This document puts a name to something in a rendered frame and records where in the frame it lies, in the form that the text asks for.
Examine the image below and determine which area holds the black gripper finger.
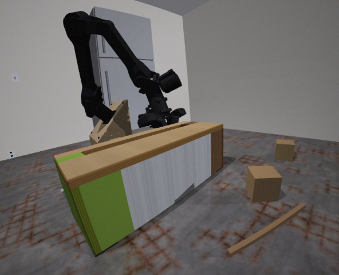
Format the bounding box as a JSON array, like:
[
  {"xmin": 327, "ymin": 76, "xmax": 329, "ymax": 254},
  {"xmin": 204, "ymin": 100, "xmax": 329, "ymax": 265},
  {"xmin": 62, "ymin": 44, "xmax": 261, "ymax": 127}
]
[
  {"xmin": 166, "ymin": 116, "xmax": 180, "ymax": 125},
  {"xmin": 149, "ymin": 119, "xmax": 167, "ymax": 128}
]

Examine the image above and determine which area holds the tan wooden stick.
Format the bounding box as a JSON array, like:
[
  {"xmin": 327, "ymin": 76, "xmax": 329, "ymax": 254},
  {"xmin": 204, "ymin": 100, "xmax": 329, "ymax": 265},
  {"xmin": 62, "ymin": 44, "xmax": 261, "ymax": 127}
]
[{"xmin": 226, "ymin": 203, "xmax": 306, "ymax": 257}]

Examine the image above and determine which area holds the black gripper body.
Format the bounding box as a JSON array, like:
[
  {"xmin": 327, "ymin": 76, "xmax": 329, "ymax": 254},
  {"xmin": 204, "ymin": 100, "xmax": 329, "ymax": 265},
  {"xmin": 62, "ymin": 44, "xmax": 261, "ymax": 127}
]
[{"xmin": 137, "ymin": 95, "xmax": 186, "ymax": 128}]

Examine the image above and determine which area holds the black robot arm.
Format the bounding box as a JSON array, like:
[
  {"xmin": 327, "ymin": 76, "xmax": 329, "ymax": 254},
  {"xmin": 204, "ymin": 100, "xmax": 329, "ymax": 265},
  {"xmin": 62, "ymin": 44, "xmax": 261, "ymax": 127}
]
[{"xmin": 63, "ymin": 11, "xmax": 182, "ymax": 124}]

